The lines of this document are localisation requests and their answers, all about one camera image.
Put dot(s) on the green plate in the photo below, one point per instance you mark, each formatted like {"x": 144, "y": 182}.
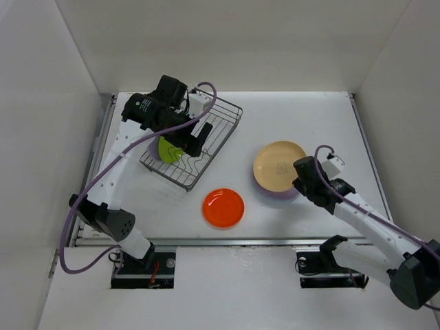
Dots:
{"x": 169, "y": 153}

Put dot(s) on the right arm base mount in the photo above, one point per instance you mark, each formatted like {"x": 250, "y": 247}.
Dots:
{"x": 314, "y": 274}

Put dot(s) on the light purple plate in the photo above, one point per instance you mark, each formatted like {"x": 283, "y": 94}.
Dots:
{"x": 275, "y": 196}

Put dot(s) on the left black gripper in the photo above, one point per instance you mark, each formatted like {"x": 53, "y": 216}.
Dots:
{"x": 191, "y": 144}

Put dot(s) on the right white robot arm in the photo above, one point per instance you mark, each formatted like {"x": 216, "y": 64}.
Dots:
{"x": 404, "y": 263}

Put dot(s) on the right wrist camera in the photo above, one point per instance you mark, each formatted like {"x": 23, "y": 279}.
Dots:
{"x": 333, "y": 166}

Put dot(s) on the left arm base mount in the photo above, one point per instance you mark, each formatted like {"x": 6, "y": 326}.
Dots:
{"x": 128, "y": 274}

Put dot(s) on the orange plate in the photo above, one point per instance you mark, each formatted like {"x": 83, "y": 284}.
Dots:
{"x": 223, "y": 208}

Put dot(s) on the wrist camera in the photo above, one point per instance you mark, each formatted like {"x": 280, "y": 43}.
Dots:
{"x": 198, "y": 103}
{"x": 333, "y": 166}

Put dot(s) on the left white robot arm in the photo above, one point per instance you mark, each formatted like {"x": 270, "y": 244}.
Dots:
{"x": 99, "y": 205}

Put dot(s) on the yellow plate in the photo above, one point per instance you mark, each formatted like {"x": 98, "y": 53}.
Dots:
{"x": 273, "y": 167}

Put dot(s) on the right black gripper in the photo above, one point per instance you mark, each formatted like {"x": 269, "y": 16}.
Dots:
{"x": 299, "y": 185}

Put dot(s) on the grey wire dish rack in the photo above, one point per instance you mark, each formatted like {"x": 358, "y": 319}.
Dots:
{"x": 224, "y": 117}

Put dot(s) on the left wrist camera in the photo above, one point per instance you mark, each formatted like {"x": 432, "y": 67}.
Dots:
{"x": 198, "y": 103}

